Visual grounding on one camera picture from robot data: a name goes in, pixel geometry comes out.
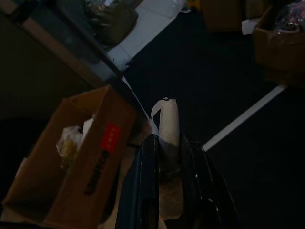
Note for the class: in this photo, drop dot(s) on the open brown cardboard box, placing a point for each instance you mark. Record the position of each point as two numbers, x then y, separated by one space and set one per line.
274 47

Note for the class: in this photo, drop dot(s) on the olive green bag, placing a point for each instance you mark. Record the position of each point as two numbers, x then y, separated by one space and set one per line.
112 21

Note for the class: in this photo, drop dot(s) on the white paper piece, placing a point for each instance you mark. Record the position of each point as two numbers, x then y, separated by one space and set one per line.
249 26

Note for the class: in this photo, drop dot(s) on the black floor mat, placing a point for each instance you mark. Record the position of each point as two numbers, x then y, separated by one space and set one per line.
202 71
262 167

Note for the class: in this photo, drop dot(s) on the dark furniture frame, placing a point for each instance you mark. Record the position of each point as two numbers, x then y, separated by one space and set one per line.
59 47

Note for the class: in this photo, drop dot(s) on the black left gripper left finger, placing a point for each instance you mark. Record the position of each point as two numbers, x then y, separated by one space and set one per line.
140 186

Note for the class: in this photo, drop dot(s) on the crumpled plastic wrapper trash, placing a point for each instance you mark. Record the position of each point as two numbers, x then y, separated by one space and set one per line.
69 138

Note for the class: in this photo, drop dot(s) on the white paper trash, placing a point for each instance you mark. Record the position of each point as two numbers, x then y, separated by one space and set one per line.
169 119

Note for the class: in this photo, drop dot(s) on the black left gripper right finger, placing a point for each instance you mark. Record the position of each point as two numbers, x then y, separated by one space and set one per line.
200 190

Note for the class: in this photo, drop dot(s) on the cardboard box with red label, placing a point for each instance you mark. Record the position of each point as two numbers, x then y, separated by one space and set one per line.
71 190

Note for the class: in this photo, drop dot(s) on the dark plastic wrapped item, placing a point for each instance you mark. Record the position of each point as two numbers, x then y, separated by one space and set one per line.
290 16

